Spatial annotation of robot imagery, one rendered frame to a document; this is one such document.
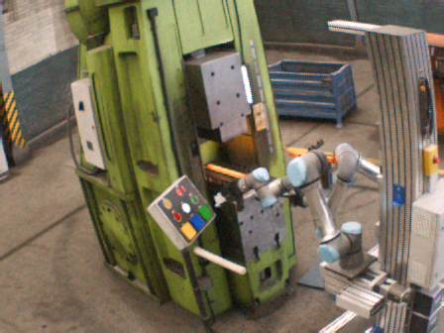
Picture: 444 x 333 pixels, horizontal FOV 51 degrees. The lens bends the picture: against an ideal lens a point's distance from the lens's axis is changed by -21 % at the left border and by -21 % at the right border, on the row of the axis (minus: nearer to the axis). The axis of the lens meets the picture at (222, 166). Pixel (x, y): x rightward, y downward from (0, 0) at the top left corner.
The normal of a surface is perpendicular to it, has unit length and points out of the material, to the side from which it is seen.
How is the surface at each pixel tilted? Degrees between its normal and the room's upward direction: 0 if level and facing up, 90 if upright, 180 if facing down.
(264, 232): 90
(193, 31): 90
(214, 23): 90
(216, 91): 90
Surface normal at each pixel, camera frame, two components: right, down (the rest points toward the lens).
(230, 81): 0.63, 0.19
